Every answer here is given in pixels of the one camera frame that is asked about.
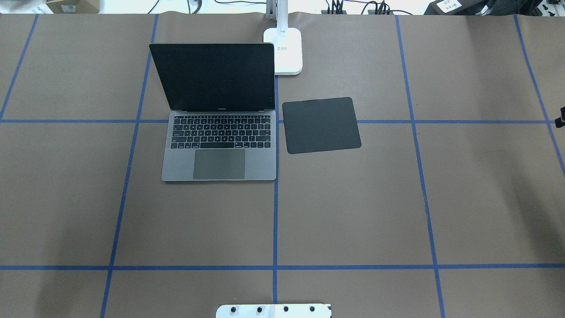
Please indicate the black device with label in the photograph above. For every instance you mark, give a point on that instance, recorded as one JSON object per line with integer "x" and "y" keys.
{"x": 459, "y": 7}

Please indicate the grey laptop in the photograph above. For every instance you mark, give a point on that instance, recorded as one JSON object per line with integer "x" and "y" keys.
{"x": 222, "y": 104}

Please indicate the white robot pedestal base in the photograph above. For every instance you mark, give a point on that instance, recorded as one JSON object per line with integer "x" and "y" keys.
{"x": 288, "y": 310}

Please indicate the white desk lamp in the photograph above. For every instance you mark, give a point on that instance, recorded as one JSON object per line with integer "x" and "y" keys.
{"x": 287, "y": 41}

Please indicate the black mouse pad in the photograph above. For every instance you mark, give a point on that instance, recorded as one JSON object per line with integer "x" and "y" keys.
{"x": 318, "y": 125}

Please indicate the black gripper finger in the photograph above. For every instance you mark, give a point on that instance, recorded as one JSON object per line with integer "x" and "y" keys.
{"x": 559, "y": 122}

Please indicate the cardboard box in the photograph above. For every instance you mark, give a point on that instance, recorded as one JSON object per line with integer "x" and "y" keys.
{"x": 74, "y": 6}

